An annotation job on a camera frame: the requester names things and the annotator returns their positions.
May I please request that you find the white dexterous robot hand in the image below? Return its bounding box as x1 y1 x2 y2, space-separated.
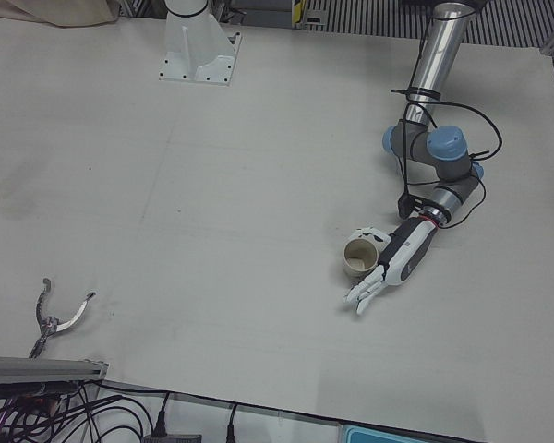
343 216 440 317

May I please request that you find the beige paper cup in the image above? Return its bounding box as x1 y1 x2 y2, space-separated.
341 237 380 280

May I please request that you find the teal plastic bin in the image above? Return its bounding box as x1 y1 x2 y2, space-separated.
340 423 446 443

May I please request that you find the grey power box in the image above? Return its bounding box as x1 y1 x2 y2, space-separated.
142 432 204 443

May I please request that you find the metal reacher grabber tool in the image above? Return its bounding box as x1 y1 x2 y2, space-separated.
27 276 98 359

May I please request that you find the beige cloth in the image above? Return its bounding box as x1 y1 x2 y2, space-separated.
0 0 121 28

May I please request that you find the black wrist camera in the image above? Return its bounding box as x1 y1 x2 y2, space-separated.
396 193 428 221

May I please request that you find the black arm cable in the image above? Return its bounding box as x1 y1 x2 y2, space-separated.
391 85 505 230

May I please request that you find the black power plug cable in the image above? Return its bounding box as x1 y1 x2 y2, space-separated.
224 403 239 443
154 390 172 436

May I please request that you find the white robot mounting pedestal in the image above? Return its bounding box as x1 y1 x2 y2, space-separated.
158 0 242 88

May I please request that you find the aluminium profile post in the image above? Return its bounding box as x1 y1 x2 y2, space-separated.
0 354 110 385

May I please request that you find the purple cable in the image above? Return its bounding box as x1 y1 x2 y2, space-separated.
0 401 15 439

